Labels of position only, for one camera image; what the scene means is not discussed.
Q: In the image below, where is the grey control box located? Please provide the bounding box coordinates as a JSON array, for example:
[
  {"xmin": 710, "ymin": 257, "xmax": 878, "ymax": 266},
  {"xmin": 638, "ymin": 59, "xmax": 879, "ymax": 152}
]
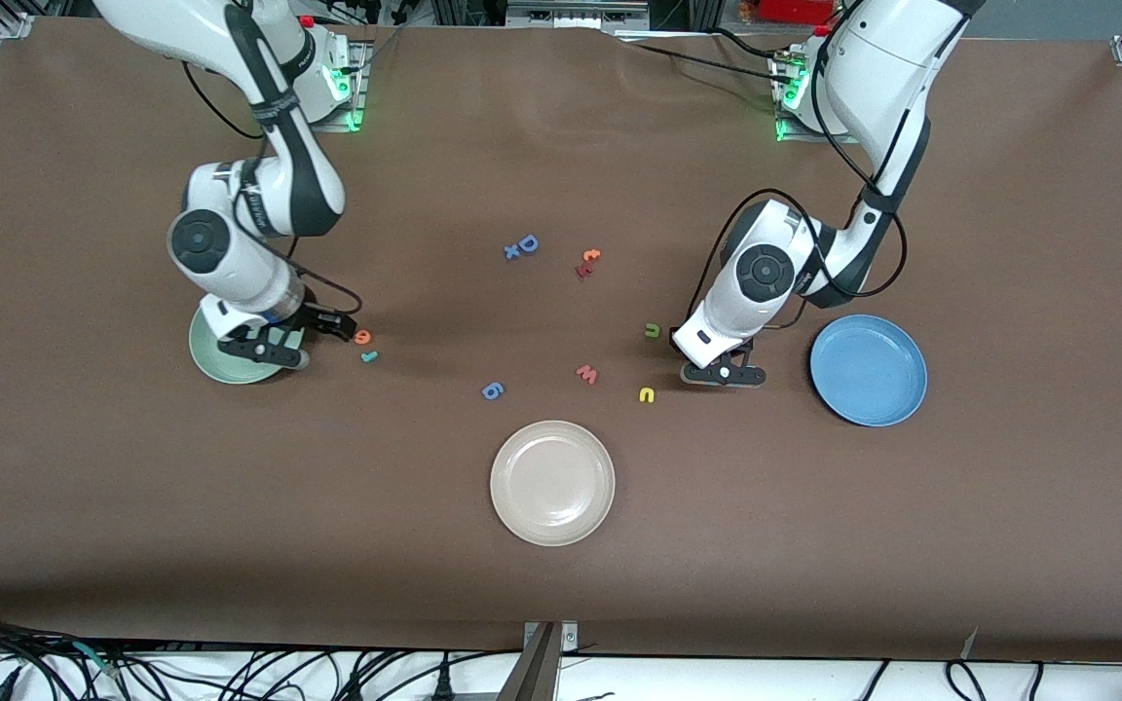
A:
[{"xmin": 505, "ymin": 0, "xmax": 652, "ymax": 30}]

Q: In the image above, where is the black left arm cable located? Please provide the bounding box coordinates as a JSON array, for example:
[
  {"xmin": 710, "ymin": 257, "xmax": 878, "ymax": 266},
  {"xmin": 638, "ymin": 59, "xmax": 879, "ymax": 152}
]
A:
[{"xmin": 692, "ymin": 39, "xmax": 910, "ymax": 337}]

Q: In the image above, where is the blue plate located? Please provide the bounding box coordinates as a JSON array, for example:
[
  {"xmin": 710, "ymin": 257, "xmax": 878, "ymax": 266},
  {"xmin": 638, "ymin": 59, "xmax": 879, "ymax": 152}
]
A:
[{"xmin": 809, "ymin": 314, "xmax": 929, "ymax": 428}]

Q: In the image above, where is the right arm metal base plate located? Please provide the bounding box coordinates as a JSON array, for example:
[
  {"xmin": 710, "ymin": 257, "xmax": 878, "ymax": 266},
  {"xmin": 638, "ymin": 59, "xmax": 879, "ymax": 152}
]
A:
[{"xmin": 303, "ymin": 24, "xmax": 367, "ymax": 132}]

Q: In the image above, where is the brown table cover sheet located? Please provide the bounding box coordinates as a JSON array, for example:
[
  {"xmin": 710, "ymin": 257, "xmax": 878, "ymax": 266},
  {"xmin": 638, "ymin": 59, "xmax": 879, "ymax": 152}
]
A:
[{"xmin": 0, "ymin": 15, "xmax": 1122, "ymax": 665}]

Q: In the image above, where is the grey metal post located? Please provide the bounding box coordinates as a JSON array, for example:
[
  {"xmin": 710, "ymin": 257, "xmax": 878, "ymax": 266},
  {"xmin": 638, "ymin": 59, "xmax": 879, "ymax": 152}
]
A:
[{"xmin": 496, "ymin": 623, "xmax": 562, "ymax": 701}]

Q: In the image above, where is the pale green plate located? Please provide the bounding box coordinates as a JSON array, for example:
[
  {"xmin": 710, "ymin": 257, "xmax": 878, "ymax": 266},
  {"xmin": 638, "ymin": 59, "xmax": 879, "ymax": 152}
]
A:
[{"xmin": 188, "ymin": 300, "xmax": 309, "ymax": 386}]

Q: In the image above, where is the red box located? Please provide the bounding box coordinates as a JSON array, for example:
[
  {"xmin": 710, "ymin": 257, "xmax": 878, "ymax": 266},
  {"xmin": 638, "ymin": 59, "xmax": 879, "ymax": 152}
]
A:
[{"xmin": 756, "ymin": 0, "xmax": 837, "ymax": 25}]

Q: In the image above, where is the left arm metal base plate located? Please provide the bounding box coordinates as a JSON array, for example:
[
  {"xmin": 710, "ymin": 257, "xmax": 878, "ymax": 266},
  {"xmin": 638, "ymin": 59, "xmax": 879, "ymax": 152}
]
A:
[{"xmin": 773, "ymin": 49, "xmax": 859, "ymax": 145}]

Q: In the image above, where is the beige plate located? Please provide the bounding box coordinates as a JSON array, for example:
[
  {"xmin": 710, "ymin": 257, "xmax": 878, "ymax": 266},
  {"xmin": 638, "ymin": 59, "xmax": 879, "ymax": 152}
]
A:
[{"xmin": 489, "ymin": 420, "xmax": 617, "ymax": 548}]

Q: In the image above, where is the black base cable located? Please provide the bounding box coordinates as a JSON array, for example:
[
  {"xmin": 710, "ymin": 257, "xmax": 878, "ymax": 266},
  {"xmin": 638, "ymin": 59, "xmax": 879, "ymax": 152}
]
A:
[{"xmin": 615, "ymin": 27, "xmax": 788, "ymax": 84}]

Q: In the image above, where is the teal cable connector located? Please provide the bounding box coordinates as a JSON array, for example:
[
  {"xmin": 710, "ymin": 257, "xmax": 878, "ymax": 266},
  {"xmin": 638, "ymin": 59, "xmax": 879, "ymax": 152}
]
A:
[{"xmin": 74, "ymin": 638, "xmax": 122, "ymax": 680}]

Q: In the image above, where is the metal corner bracket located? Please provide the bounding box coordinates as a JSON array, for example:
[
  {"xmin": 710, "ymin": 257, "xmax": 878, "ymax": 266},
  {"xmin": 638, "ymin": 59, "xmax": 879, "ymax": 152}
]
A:
[{"xmin": 522, "ymin": 620, "xmax": 580, "ymax": 655}]

